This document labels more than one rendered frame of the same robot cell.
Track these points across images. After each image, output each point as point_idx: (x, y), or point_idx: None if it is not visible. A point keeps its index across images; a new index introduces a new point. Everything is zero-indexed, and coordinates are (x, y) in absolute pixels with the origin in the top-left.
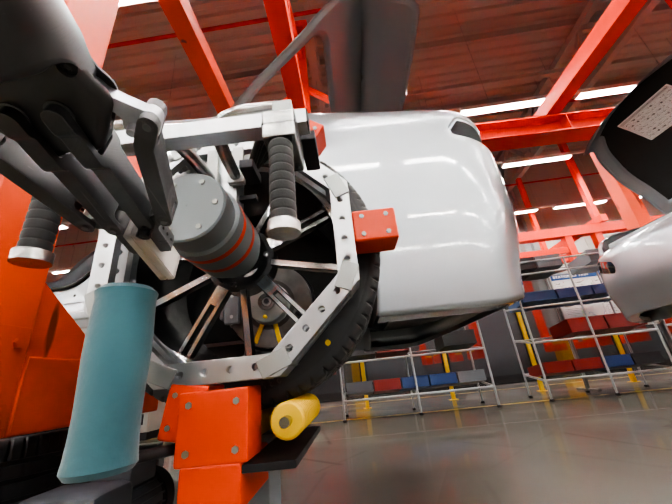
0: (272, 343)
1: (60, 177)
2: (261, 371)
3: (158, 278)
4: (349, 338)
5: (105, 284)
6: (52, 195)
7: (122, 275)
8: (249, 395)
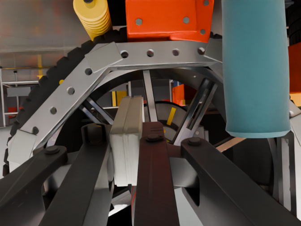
0: (157, 106)
1: (170, 223)
2: (116, 49)
3: (255, 163)
4: (40, 86)
5: (277, 136)
6: (218, 188)
7: (284, 162)
8: (126, 27)
